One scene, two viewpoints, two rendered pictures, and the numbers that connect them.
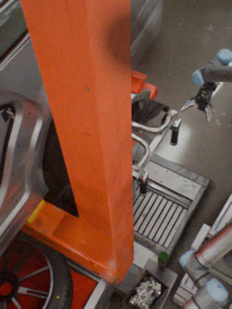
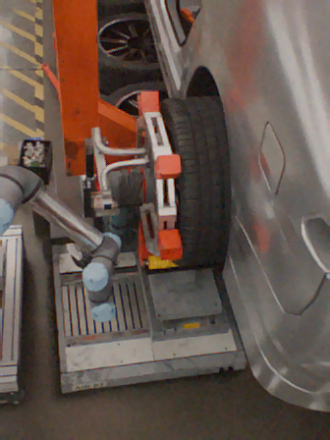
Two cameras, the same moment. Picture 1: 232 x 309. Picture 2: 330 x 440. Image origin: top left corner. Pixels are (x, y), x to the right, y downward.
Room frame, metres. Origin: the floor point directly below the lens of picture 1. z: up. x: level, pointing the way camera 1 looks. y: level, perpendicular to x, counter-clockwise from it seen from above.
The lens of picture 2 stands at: (2.58, -1.32, 2.56)
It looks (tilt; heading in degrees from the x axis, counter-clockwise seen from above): 47 degrees down; 132
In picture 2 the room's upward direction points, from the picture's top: 6 degrees clockwise
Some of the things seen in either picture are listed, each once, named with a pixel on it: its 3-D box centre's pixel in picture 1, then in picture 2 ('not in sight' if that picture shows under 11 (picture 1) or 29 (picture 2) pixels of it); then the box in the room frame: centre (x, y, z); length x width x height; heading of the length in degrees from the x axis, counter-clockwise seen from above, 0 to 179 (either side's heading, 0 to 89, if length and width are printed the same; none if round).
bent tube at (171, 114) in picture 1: (150, 114); (127, 170); (1.36, -0.18, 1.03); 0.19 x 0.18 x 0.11; 56
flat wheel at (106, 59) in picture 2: not in sight; (137, 56); (0.13, 1.03, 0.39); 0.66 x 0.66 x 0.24
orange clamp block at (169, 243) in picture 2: (147, 94); (169, 245); (1.61, -0.20, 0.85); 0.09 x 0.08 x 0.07; 146
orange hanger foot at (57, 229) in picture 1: (54, 221); (152, 132); (0.98, 0.33, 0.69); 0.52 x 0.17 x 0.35; 56
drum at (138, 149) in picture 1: (131, 144); (136, 186); (1.31, -0.09, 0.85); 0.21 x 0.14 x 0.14; 56
